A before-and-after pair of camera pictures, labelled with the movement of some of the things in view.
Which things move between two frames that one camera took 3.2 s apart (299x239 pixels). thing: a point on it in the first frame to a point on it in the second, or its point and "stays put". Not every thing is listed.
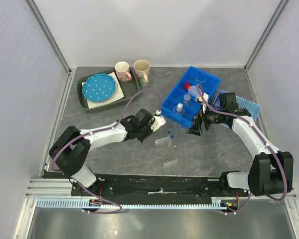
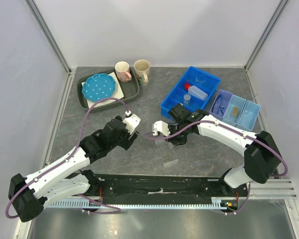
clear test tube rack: (166, 151) stays put
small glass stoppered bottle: (187, 97) stays put
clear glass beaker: (200, 78) stays put
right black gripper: (196, 128) to (178, 142)
